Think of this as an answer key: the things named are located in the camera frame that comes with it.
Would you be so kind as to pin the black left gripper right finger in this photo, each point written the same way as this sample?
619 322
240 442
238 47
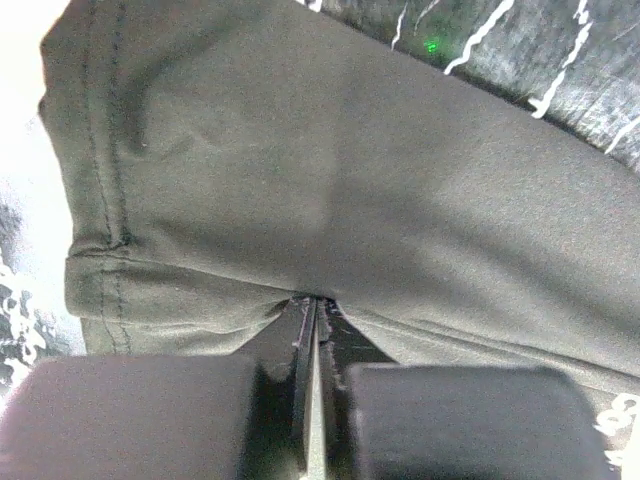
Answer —
341 345

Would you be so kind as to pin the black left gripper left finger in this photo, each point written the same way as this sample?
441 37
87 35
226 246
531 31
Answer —
283 351

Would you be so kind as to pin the black printed t shirt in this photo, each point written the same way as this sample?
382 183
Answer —
221 157

